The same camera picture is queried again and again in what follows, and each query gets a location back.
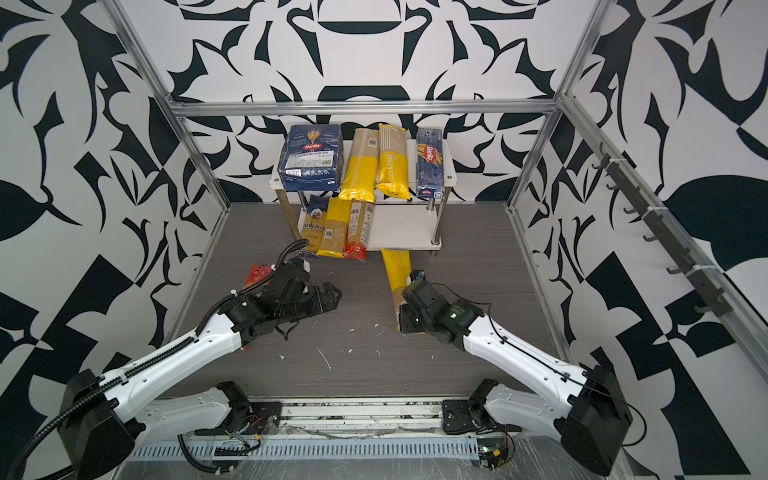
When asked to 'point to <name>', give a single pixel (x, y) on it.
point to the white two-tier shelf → (399, 223)
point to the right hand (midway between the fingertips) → (403, 314)
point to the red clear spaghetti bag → (360, 223)
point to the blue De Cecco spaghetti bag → (314, 223)
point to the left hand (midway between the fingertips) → (331, 292)
